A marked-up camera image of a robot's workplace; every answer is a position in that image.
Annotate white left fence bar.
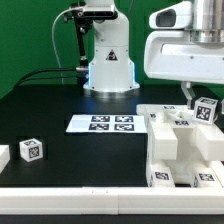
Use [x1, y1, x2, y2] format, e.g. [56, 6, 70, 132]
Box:
[0, 145, 10, 173]

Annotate black cables on table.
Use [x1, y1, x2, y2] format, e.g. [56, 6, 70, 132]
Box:
[14, 66, 89, 88]

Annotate white chair seat part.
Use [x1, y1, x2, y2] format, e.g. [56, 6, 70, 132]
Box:
[166, 120, 196, 184]

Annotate white paper tag sheet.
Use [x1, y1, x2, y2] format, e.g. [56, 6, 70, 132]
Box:
[66, 115, 146, 133]

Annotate black camera stand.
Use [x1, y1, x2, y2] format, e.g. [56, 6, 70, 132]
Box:
[63, 1, 119, 84]

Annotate white chair side plank front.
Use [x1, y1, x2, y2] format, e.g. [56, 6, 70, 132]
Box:
[136, 104, 188, 188]

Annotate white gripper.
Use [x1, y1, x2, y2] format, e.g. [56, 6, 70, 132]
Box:
[144, 31, 224, 114]

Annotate white front fence bar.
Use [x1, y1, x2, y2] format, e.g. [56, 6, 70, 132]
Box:
[0, 187, 224, 215]

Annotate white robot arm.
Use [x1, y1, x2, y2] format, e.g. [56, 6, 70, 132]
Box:
[83, 0, 224, 103]

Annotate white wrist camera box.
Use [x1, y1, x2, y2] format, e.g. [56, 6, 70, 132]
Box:
[149, 1, 193, 30]

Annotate white thin cable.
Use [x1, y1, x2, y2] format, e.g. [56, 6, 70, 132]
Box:
[51, 7, 79, 85]

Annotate white chair side plank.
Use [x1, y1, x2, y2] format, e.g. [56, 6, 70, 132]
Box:
[136, 104, 188, 188]
[188, 124, 224, 187]

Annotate white tagged cube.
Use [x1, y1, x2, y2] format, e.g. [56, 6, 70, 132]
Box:
[19, 138, 43, 162]
[193, 97, 218, 124]

